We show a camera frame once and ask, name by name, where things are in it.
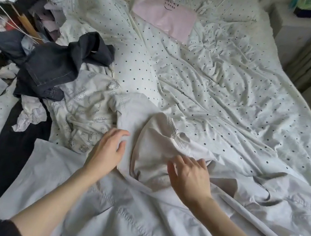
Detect person's left hand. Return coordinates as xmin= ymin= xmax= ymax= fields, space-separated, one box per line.
xmin=82 ymin=124 xmax=132 ymax=185

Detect person's right hand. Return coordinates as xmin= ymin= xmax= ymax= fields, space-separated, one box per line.
xmin=161 ymin=153 xmax=219 ymax=211

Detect cream patterned pyjama top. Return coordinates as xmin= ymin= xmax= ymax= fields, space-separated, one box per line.
xmin=36 ymin=63 xmax=125 ymax=158

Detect light grey smocked garment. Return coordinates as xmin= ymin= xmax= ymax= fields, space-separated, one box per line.
xmin=0 ymin=73 xmax=311 ymax=236

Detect dark denim jeans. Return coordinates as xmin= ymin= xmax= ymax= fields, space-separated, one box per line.
xmin=0 ymin=16 xmax=119 ymax=111

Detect person's left forearm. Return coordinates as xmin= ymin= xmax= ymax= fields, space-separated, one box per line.
xmin=8 ymin=157 xmax=107 ymax=236

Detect white dotted bed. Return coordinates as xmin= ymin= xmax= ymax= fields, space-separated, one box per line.
xmin=0 ymin=0 xmax=311 ymax=236

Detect white crumpled blanket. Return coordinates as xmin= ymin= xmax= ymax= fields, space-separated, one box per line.
xmin=55 ymin=0 xmax=140 ymax=57

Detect dark side table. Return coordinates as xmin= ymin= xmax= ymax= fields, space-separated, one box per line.
xmin=0 ymin=0 xmax=51 ymax=43

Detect white pillow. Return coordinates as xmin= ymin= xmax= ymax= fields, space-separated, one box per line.
xmin=175 ymin=0 xmax=263 ymax=27

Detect white bedside cabinet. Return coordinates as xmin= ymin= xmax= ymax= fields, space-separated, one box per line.
xmin=263 ymin=0 xmax=311 ymax=56

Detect dark small box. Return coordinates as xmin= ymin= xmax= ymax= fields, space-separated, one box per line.
xmin=292 ymin=0 xmax=311 ymax=20

